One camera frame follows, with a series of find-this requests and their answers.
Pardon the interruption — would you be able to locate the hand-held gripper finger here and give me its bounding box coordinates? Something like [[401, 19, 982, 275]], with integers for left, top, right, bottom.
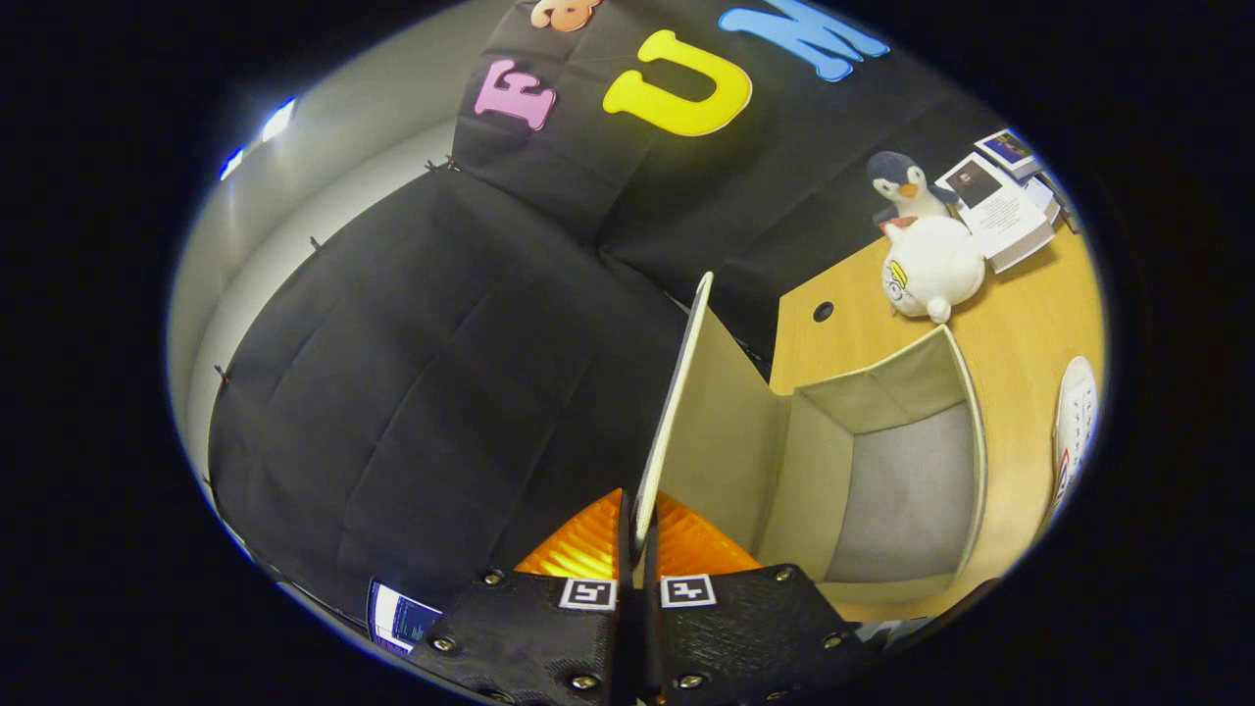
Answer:
[[405, 488, 635, 706], [635, 490, 876, 706]]

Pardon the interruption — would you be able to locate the beige fabric storage box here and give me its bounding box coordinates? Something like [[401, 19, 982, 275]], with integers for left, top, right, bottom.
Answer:
[[632, 272, 989, 606]]

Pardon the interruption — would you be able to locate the white shoe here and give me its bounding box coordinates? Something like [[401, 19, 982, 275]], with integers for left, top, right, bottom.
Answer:
[[1049, 355, 1099, 521]]

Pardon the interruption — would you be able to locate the lit computer screen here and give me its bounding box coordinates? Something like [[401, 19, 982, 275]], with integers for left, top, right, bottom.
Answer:
[[368, 579, 444, 658]]

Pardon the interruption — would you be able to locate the black backdrop cloth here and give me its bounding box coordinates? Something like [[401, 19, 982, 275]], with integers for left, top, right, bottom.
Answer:
[[201, 0, 1011, 629]]

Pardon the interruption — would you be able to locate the white round plush toy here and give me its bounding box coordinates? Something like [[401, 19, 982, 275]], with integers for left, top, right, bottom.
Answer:
[[880, 214, 987, 325]]

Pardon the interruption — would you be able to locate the penguin plush toy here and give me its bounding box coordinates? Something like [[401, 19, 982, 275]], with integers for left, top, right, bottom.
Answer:
[[866, 150, 962, 236]]

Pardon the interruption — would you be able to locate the white book with dark photo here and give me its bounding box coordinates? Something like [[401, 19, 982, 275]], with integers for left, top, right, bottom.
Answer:
[[936, 152, 1057, 274]]

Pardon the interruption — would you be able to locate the thin white book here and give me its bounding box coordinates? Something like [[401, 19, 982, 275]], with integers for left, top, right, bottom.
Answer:
[[1020, 175, 1065, 222]]

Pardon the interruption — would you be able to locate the teal cover book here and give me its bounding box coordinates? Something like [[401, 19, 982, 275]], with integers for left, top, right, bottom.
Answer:
[[1041, 169, 1084, 234]]

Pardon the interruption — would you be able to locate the blue cover book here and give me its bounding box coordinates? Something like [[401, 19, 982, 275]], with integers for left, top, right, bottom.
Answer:
[[974, 128, 1042, 180]]

